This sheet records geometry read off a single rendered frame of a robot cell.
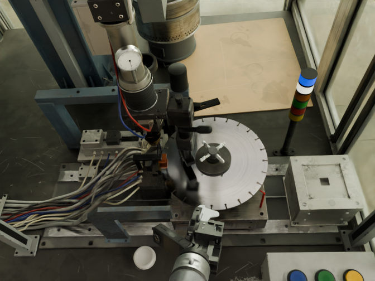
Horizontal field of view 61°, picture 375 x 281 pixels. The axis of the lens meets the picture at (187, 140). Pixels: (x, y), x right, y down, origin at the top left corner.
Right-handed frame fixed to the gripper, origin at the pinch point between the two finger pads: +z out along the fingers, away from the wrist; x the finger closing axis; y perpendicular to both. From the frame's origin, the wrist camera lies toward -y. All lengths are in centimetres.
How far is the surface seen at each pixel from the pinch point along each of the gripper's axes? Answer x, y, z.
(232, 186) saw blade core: 2.1, 7.4, 10.6
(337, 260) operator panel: -10.1, 37.2, 1.5
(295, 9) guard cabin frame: 50, 26, 112
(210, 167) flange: 5.5, 0.1, 13.9
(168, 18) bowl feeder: 44, -27, 62
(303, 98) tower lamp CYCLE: 26.5, 24.5, 24.4
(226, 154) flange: 8.5, 4.2, 18.4
